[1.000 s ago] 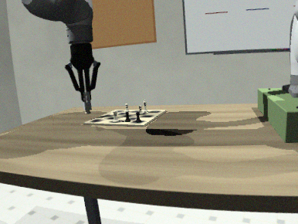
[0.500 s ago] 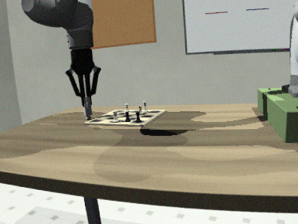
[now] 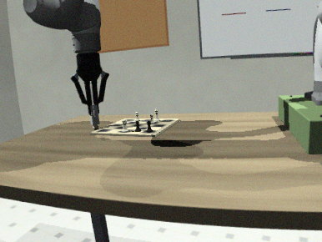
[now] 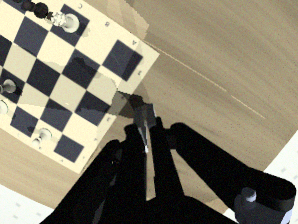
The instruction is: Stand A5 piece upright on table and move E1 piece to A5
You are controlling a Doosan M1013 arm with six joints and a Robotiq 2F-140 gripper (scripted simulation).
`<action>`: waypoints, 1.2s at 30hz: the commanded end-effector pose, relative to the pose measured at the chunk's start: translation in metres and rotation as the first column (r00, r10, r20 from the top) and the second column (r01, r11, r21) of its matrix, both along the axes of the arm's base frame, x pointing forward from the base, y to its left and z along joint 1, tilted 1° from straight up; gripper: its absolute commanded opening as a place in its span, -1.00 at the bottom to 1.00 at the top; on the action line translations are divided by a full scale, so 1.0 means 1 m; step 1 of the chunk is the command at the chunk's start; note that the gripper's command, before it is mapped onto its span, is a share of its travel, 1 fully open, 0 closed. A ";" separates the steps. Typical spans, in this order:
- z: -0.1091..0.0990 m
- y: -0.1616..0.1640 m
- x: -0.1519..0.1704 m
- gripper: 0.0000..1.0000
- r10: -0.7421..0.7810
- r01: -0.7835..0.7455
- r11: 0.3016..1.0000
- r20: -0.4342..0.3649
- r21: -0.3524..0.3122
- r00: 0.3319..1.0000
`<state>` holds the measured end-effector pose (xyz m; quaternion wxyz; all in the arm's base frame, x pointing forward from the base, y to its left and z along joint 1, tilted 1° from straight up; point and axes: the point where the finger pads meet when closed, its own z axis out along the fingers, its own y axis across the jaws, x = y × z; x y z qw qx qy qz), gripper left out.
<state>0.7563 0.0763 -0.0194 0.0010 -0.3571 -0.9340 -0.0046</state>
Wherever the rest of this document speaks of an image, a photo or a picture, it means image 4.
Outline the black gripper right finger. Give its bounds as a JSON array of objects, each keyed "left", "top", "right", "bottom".
[{"left": 147, "top": 103, "right": 297, "bottom": 224}]

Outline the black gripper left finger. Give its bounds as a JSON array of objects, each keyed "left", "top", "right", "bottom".
[{"left": 39, "top": 106, "right": 148, "bottom": 224}]

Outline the cream chessboard with black squares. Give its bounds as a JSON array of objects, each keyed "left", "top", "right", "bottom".
[{"left": 0, "top": 0, "right": 159, "bottom": 174}]

